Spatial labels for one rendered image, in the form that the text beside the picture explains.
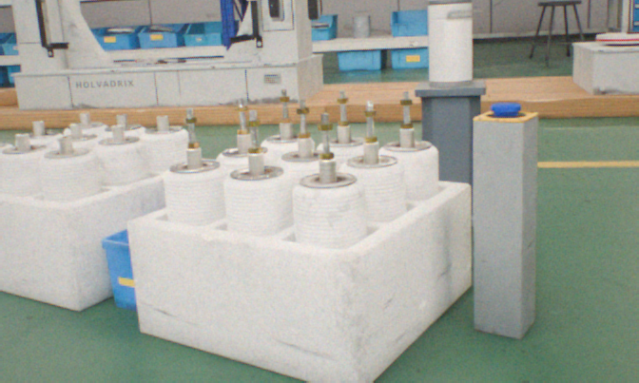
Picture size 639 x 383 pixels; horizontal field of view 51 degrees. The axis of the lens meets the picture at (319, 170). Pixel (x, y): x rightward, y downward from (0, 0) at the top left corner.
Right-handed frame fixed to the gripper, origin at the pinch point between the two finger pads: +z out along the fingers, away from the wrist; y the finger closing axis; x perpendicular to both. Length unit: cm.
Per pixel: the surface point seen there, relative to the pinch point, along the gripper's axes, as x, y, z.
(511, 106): 27.2, -14.1, 14.2
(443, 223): 16.4, -12.8, 32.5
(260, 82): -172, -115, 29
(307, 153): 1.0, 0.3, 21.1
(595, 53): -58, -202, 22
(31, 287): -40, 32, 44
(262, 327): 10.3, 17.4, 40.7
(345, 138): -2.3, -10.7, 20.9
